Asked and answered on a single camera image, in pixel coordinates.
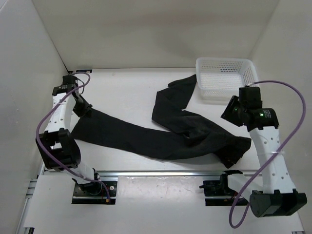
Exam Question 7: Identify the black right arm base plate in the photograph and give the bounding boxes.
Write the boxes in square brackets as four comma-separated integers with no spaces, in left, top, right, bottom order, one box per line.
[199,174,237,207]

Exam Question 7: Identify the aluminium table edge rail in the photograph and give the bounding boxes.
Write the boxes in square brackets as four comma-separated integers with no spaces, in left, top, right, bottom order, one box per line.
[97,170,256,178]

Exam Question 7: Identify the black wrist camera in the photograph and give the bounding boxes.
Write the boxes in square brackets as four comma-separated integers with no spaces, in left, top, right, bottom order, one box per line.
[62,75,78,87]
[239,86,262,109]

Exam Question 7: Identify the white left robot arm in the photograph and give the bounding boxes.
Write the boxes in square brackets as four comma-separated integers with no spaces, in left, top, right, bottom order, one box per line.
[36,84,102,195]

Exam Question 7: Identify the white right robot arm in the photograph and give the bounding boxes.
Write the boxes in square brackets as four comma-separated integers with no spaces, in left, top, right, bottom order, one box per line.
[219,96,307,217]

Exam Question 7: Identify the black trousers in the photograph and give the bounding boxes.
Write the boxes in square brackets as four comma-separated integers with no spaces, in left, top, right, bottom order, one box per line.
[72,75,252,168]

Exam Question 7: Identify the white perforated plastic basket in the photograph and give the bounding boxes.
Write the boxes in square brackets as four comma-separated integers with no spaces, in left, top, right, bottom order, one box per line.
[195,57,259,104]

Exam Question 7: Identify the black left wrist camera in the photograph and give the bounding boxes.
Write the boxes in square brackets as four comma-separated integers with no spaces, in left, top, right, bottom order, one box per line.
[62,75,78,87]

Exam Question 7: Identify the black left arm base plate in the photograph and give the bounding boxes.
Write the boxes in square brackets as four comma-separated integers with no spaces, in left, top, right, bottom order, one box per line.
[72,180,117,205]

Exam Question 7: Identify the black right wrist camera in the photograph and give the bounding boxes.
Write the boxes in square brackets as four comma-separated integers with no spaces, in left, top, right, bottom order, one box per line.
[239,86,262,109]

